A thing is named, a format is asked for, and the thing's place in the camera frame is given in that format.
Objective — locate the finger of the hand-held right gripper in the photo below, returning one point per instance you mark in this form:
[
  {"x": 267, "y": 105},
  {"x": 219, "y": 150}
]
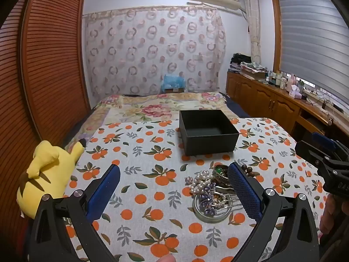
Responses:
[
  {"x": 308, "y": 150},
  {"x": 323, "y": 139}
]

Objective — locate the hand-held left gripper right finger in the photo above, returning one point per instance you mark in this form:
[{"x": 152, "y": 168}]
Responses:
[{"x": 244, "y": 193}]

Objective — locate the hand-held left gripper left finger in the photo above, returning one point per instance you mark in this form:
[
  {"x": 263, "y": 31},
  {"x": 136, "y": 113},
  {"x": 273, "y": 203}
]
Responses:
[{"x": 105, "y": 191}]

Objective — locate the silver hairpin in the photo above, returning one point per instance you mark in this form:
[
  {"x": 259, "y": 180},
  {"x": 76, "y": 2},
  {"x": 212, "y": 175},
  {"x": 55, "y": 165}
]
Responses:
[{"x": 223, "y": 196}]

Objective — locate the pale green jade bangle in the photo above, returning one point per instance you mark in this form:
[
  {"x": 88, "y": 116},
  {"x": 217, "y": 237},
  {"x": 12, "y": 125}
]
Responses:
[{"x": 222, "y": 178}]

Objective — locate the purple flower hair clip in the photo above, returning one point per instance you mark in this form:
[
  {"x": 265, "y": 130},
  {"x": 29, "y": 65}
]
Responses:
[{"x": 208, "y": 189}]

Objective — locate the black box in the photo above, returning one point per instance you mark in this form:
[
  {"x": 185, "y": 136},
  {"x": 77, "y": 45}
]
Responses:
[{"x": 210, "y": 142}]

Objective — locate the person's right hand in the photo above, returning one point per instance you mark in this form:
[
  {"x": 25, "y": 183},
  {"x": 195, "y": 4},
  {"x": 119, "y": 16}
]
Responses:
[{"x": 331, "y": 215}]

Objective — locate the person's left hand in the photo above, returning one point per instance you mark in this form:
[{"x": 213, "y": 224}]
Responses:
[{"x": 168, "y": 258}]

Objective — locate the orange-print tablecloth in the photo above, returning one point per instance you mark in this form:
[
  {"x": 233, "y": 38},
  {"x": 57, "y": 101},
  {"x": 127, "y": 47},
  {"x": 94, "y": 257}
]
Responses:
[{"x": 152, "y": 191}]

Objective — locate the white power strip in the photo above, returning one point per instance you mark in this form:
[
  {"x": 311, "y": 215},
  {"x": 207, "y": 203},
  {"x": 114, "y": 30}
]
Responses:
[{"x": 310, "y": 92}]

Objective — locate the pink tissue box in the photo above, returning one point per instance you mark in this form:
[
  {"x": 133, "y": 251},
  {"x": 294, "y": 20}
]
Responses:
[{"x": 295, "y": 91}]

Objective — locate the wooden cabinet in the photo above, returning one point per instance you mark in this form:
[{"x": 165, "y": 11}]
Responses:
[{"x": 272, "y": 103}]

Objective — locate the yellow plush toy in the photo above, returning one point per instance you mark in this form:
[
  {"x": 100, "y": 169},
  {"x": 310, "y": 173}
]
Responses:
[{"x": 49, "y": 169}]

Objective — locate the group of bottles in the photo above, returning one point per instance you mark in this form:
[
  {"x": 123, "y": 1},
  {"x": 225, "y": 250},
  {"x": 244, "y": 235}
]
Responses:
[{"x": 278, "y": 80}]

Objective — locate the floral blanket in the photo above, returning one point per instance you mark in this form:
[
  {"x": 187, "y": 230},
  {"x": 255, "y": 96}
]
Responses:
[{"x": 141, "y": 109}]

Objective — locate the floral folded cloth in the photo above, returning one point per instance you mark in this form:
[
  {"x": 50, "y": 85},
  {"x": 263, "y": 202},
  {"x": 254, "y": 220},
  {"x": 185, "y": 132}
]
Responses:
[{"x": 255, "y": 67}]

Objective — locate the grey window blind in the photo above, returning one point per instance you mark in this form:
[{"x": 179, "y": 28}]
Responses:
[{"x": 308, "y": 38}]

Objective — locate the stack of dark clothes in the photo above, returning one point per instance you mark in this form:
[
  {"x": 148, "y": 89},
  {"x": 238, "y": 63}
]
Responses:
[{"x": 240, "y": 60}]

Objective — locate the small cardboard box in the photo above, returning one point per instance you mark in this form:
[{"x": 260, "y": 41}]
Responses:
[{"x": 174, "y": 90}]

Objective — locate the blue plastic bag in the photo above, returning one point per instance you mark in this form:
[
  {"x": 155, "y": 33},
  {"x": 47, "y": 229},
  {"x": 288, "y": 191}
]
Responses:
[{"x": 174, "y": 83}]

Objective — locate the tied lace curtain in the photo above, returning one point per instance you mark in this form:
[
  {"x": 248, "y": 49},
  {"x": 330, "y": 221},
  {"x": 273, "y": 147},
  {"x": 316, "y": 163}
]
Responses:
[{"x": 253, "y": 27}]

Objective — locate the wooden louvred wardrobe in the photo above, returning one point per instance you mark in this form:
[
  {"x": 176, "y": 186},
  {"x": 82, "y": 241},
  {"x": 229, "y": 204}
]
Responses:
[{"x": 49, "y": 60}]

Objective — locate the wall outlet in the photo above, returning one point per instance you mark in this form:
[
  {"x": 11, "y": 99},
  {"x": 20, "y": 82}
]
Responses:
[{"x": 198, "y": 58}]

